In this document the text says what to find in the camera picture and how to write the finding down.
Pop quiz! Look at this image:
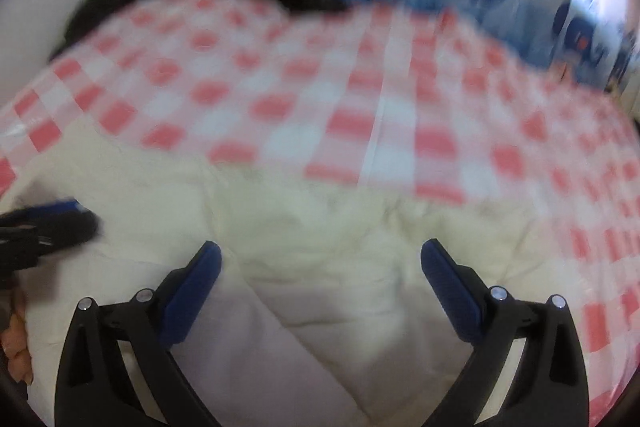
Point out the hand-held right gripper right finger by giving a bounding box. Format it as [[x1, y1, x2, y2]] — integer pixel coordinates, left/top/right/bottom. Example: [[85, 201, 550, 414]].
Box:
[[420, 238, 592, 427]]

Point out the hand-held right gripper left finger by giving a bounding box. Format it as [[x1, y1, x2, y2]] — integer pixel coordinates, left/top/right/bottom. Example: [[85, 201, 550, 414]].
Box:
[[55, 240, 224, 427]]

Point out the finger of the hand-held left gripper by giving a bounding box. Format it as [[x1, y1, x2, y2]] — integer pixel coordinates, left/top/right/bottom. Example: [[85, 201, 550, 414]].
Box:
[[0, 198, 85, 229], [35, 211, 103, 255]]

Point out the cream quilted jacket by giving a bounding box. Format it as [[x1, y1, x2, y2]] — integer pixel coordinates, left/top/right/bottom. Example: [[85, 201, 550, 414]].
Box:
[[0, 127, 603, 427]]

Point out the person's left hand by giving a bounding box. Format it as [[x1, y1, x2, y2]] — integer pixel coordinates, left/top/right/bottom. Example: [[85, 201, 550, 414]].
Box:
[[0, 286, 35, 385]]

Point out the pink checkered bed sheet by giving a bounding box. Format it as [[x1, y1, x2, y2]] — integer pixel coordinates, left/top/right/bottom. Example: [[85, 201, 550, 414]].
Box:
[[0, 0, 640, 427]]

